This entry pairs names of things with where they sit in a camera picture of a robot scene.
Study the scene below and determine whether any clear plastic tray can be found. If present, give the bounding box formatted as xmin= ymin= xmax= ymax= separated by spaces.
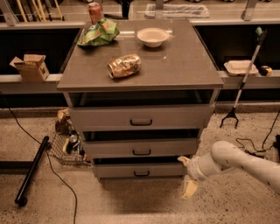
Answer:
xmin=144 ymin=3 xmax=210 ymax=19

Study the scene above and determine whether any grey drawer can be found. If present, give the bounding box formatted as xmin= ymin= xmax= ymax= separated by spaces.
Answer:
xmin=93 ymin=163 xmax=186 ymax=179
xmin=69 ymin=105 xmax=214 ymax=132
xmin=83 ymin=138 xmax=200 ymax=158

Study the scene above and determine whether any grey top drawer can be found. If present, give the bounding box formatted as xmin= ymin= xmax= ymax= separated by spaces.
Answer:
xmin=69 ymin=105 xmax=214 ymax=132

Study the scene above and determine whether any black tube on floor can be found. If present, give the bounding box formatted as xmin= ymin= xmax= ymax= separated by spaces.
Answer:
xmin=15 ymin=136 xmax=49 ymax=207

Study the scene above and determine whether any grey bottom drawer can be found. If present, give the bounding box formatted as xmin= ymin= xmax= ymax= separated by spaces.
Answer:
xmin=93 ymin=163 xmax=186 ymax=179

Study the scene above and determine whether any small cardboard box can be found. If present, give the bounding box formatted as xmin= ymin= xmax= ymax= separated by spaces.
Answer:
xmin=10 ymin=54 xmax=49 ymax=82

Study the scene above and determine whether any yellow tape measure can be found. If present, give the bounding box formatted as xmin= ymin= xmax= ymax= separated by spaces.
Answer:
xmin=259 ymin=66 xmax=272 ymax=76

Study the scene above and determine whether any red soda can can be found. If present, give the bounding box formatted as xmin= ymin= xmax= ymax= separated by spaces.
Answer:
xmin=88 ymin=2 xmax=102 ymax=25

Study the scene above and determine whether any green chip bag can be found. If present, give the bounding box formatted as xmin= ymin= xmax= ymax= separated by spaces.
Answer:
xmin=77 ymin=18 xmax=120 ymax=46

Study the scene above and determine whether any grey middle drawer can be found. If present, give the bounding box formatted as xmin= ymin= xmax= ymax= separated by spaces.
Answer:
xmin=83 ymin=138 xmax=200 ymax=158

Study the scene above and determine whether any white takeout tray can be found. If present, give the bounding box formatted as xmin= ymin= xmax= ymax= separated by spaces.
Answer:
xmin=224 ymin=60 xmax=250 ymax=76

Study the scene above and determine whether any grey drawer cabinet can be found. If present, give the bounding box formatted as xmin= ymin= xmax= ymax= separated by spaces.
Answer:
xmin=58 ymin=19 xmax=223 ymax=167

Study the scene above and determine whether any black floor cable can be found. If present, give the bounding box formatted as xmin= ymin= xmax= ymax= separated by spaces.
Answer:
xmin=0 ymin=90 xmax=79 ymax=224

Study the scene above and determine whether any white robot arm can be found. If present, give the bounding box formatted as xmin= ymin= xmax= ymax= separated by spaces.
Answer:
xmin=178 ymin=141 xmax=280 ymax=200

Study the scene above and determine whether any white paper bowl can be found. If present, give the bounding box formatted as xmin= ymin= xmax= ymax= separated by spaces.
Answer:
xmin=136 ymin=28 xmax=169 ymax=48

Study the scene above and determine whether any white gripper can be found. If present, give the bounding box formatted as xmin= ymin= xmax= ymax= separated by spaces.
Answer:
xmin=178 ymin=156 xmax=205 ymax=200

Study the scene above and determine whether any crushed orange soda can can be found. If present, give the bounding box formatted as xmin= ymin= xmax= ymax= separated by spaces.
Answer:
xmin=108 ymin=54 xmax=142 ymax=79

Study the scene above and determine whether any black power adapter with cable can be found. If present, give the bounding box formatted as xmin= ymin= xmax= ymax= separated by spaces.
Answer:
xmin=235 ymin=112 xmax=280 ymax=161

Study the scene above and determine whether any reacher grabber tool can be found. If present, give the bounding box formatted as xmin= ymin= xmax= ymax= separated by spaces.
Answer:
xmin=220 ymin=26 xmax=267 ymax=128

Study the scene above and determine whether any wire basket with trash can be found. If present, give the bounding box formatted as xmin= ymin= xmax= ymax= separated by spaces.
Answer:
xmin=51 ymin=108 xmax=91 ymax=166

